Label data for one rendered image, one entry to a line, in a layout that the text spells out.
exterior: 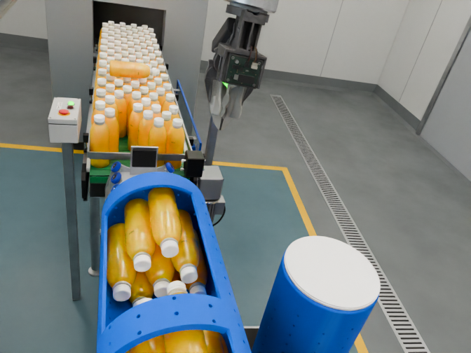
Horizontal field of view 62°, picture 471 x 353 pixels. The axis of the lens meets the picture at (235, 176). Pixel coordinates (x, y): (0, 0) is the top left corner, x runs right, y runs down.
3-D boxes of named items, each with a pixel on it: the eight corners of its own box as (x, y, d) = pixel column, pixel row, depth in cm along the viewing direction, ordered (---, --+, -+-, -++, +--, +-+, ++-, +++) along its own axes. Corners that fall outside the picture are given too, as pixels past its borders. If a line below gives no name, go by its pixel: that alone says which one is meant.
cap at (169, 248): (158, 250, 90) (159, 255, 89) (162, 237, 89) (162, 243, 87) (175, 251, 92) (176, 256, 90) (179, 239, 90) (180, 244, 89)
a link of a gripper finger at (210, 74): (201, 100, 70) (211, 50, 66) (200, 98, 71) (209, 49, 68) (226, 105, 71) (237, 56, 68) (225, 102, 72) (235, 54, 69)
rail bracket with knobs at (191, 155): (180, 180, 160) (183, 158, 154) (178, 170, 166) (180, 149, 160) (204, 180, 163) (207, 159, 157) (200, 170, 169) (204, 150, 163)
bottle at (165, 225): (145, 206, 105) (151, 255, 90) (151, 184, 102) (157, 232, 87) (171, 208, 108) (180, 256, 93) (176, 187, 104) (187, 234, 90)
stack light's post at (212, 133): (188, 267, 241) (214, 101, 183) (187, 262, 245) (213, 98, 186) (195, 267, 243) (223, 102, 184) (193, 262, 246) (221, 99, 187)
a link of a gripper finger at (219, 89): (207, 135, 68) (218, 82, 65) (202, 125, 73) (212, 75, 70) (223, 138, 69) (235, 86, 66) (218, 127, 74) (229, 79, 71)
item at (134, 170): (130, 176, 151) (131, 148, 144) (130, 173, 152) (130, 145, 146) (156, 176, 154) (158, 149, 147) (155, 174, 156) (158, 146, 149)
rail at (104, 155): (89, 159, 152) (89, 152, 150) (89, 157, 152) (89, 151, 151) (190, 161, 164) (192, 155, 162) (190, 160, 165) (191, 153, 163)
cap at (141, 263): (153, 259, 92) (154, 265, 90) (140, 267, 92) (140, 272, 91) (144, 250, 89) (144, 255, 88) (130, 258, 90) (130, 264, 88)
